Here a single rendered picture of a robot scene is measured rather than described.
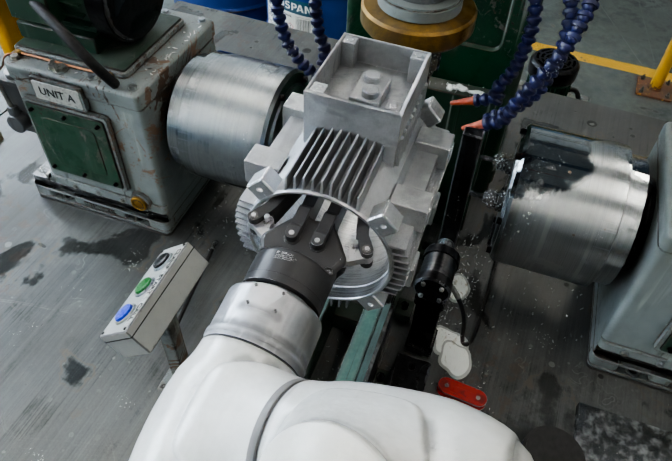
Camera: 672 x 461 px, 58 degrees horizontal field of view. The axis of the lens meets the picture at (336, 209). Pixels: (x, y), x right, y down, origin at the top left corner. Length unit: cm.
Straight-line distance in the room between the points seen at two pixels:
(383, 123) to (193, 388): 30
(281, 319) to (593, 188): 64
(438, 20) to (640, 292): 53
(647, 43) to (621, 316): 293
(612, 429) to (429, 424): 71
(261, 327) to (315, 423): 15
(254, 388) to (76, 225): 103
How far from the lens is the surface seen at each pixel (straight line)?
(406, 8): 94
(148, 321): 90
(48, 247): 141
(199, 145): 114
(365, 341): 103
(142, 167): 125
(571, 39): 90
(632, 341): 118
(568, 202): 101
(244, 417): 43
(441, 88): 115
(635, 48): 386
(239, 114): 109
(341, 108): 60
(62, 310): 130
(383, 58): 70
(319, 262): 56
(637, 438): 107
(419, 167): 65
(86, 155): 130
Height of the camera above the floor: 180
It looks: 47 degrees down
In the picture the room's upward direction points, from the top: 2 degrees clockwise
